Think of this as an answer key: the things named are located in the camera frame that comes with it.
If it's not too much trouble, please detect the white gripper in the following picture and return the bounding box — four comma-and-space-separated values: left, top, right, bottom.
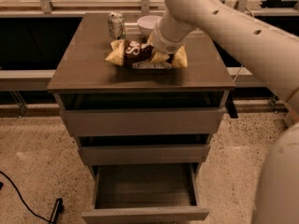
152, 18, 184, 54

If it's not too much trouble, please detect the brown yellow chip bag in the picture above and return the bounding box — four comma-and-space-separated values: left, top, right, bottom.
106, 39, 188, 70

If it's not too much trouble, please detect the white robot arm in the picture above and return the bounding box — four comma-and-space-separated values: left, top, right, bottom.
153, 0, 299, 224

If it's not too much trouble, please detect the grey top drawer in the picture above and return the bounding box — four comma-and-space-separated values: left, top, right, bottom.
61, 108, 225, 137

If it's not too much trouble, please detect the grey drawer cabinet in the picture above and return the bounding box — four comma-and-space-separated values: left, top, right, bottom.
46, 11, 236, 224

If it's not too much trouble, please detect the grey middle drawer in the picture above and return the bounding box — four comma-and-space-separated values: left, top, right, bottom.
78, 144, 210, 165

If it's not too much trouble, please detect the grey open bottom drawer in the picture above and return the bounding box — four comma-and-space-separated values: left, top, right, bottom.
81, 163, 209, 224

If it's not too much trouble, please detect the white ceramic bowl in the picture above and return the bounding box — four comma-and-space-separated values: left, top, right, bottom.
137, 15, 162, 37

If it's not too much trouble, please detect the black floor plug block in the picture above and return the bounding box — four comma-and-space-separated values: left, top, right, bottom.
49, 198, 64, 224

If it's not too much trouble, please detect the black floor cable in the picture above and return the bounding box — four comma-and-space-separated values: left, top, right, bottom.
0, 170, 52, 224

